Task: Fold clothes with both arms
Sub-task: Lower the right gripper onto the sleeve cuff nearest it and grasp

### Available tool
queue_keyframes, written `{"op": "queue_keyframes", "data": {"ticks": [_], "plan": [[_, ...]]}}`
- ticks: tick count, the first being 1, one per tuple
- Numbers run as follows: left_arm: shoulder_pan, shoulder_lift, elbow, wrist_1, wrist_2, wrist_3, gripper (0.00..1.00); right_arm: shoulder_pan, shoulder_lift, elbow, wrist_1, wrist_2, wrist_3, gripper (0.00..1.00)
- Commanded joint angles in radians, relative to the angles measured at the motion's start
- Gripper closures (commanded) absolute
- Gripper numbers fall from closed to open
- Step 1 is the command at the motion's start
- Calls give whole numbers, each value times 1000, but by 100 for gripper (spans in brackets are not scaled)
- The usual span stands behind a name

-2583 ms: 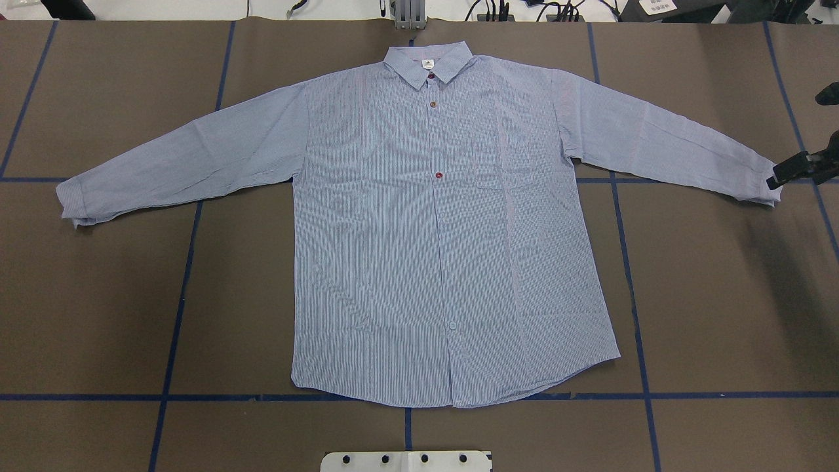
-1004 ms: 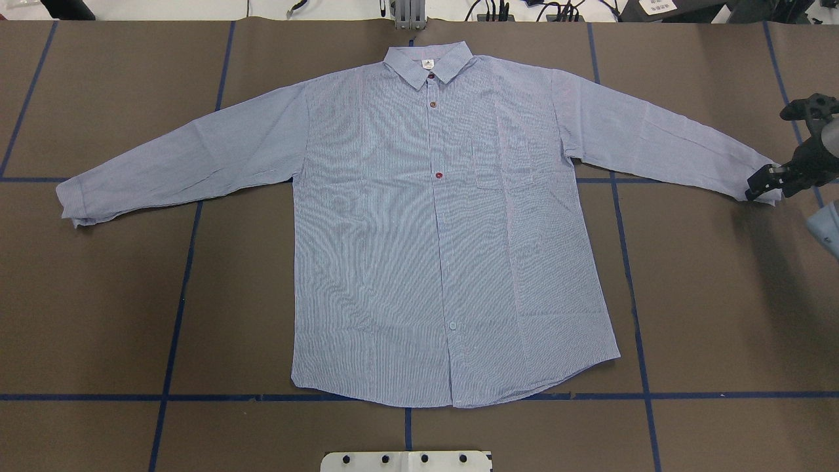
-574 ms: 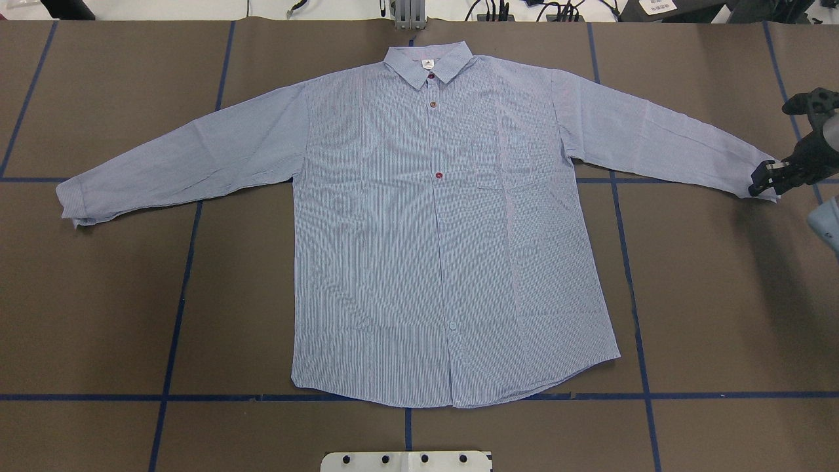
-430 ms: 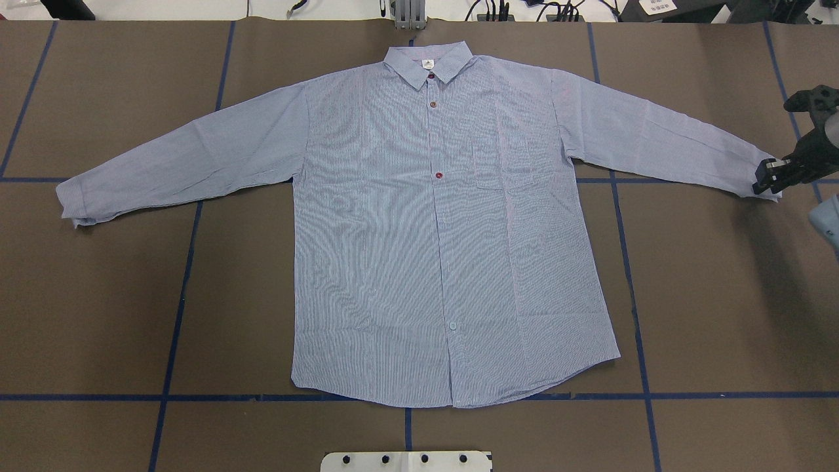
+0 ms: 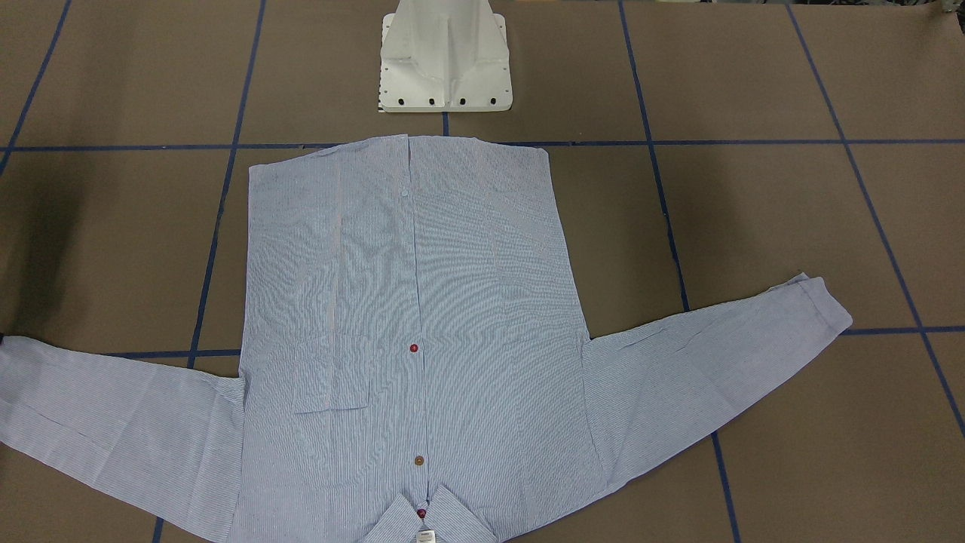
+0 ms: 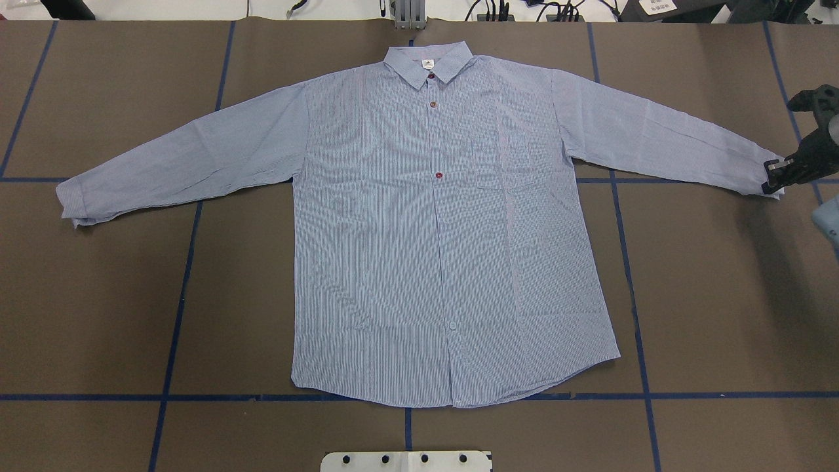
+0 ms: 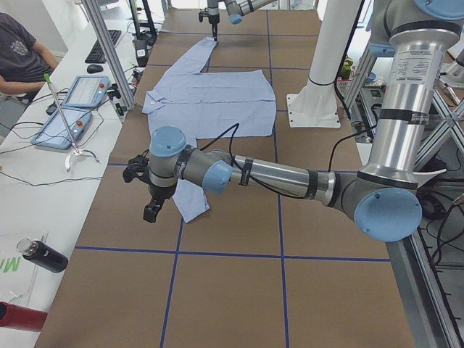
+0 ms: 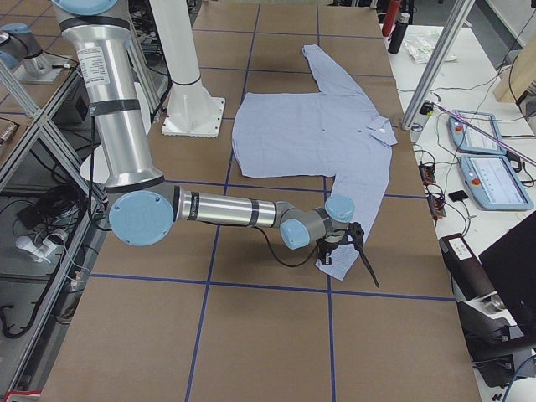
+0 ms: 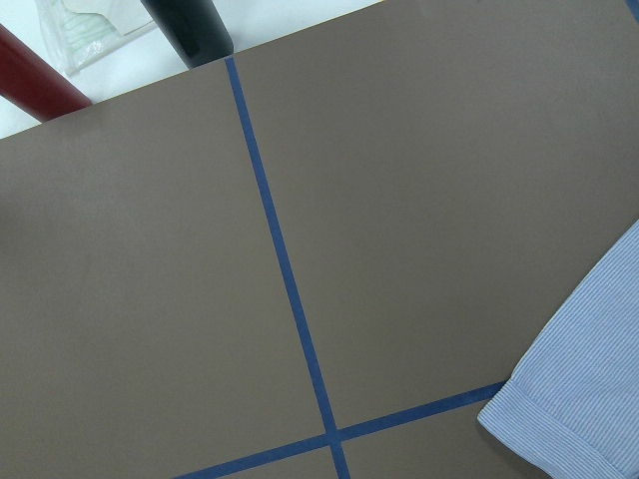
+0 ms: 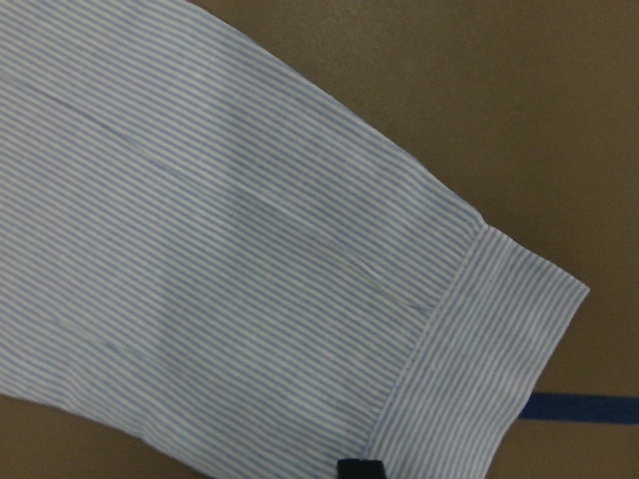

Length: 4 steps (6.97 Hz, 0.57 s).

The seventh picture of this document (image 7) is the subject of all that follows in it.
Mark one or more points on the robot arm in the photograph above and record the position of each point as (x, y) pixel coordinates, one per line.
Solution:
(236, 10)
(380, 197)

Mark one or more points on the metal rod green tip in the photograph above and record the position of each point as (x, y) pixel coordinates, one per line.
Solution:
(74, 145)

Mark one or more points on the blue teach pendant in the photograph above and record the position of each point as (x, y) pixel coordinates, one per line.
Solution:
(87, 91)
(53, 133)

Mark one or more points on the aluminium frame post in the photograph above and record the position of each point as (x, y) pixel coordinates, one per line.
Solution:
(94, 14)

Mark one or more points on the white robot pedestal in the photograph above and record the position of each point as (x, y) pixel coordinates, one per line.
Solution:
(315, 106)

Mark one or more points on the black computer mouse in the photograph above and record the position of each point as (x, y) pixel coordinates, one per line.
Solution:
(94, 68)

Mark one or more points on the black water bottle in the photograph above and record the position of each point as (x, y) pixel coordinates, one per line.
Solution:
(42, 255)

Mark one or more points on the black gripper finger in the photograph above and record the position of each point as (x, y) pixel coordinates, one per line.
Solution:
(152, 209)
(215, 32)

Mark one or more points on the seated person dark shirt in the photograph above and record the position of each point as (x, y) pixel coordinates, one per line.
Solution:
(24, 60)

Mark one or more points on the red water bottle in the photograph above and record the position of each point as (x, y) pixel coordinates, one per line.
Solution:
(22, 318)

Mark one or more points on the lower blue teach pendant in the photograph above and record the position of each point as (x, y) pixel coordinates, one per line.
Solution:
(53, 133)

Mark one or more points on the upper blue teach pendant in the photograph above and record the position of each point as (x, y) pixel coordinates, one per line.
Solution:
(87, 91)

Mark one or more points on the light blue striped shirt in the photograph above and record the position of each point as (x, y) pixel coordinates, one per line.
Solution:
(187, 105)

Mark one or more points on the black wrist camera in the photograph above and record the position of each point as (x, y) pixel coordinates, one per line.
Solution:
(138, 167)

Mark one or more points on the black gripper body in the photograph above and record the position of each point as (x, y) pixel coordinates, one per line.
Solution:
(213, 17)
(159, 192)

